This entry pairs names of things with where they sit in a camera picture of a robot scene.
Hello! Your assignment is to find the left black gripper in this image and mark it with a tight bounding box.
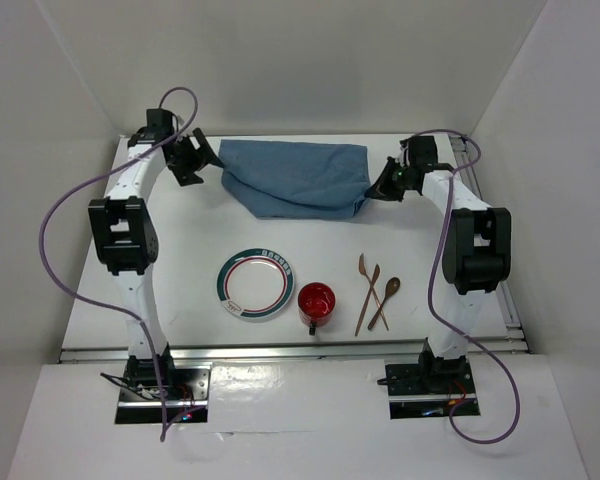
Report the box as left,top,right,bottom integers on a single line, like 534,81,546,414
166,127,222,186

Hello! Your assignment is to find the blue cloth placemat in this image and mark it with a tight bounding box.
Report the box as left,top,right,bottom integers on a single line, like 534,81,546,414
218,139,371,220

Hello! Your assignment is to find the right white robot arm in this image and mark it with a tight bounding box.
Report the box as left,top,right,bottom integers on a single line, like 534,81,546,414
365,130,512,393

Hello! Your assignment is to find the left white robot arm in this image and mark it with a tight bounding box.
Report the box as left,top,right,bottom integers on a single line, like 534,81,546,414
88,108,224,399

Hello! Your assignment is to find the copper spoon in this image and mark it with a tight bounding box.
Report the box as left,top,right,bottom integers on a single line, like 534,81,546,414
367,277,401,331

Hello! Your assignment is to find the red mug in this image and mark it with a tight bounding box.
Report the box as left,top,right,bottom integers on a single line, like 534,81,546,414
297,282,336,336

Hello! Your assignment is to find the white plate green red rim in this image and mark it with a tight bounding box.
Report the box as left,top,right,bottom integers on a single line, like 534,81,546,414
215,248,296,323

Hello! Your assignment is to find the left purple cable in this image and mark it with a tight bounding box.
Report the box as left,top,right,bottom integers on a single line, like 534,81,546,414
37,86,201,444

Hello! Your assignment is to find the aluminium rail right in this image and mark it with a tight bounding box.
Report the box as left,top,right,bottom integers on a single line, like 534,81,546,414
448,134,524,338

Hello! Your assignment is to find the aluminium rail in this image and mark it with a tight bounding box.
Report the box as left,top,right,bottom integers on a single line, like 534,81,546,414
59,334,529,364
448,134,524,338

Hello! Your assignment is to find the aluminium rail front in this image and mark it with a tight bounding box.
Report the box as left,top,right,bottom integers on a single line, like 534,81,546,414
59,334,529,364

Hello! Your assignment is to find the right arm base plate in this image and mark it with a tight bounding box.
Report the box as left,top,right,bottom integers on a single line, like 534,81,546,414
376,359,480,420

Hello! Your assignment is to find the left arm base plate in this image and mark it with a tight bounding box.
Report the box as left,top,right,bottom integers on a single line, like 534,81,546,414
99,363,212,425

